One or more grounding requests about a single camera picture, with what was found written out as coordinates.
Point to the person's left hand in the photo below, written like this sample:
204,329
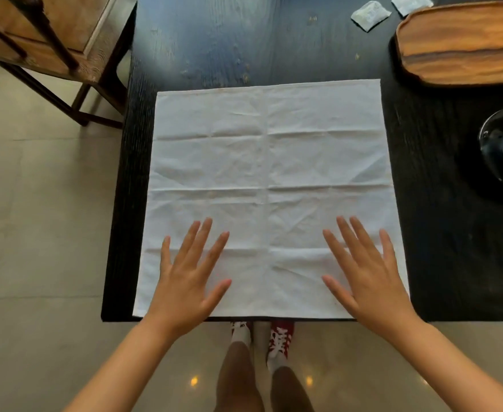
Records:
183,287

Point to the person's right hand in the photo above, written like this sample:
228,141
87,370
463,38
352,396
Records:
376,291

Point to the black glass saucer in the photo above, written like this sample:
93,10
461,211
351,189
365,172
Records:
492,141

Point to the person's red shoe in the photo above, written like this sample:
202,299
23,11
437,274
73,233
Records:
236,325
280,336

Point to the person's left forearm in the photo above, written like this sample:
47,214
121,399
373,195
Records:
118,373

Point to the dark wooden armchair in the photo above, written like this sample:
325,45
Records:
62,21

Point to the person's left white sock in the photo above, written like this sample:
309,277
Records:
240,336

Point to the person's white sock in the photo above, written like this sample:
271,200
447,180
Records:
240,336
276,364

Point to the person's left red shoe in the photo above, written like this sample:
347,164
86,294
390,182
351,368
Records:
236,325

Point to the person's right leg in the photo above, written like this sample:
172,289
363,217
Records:
290,392

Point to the person's right white sock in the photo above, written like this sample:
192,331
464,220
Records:
276,364

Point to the person's right red shoe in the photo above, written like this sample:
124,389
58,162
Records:
280,336

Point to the person's leg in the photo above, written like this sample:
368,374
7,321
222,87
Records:
236,381
290,392

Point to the brown wooden tray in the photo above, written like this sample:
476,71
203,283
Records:
466,42

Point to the person's left leg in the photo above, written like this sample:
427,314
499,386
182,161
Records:
236,381

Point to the person's right forearm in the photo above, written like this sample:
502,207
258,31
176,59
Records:
462,369

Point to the white cloth napkin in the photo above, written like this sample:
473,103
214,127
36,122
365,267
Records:
268,158

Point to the white sachet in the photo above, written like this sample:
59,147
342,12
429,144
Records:
369,15
411,4

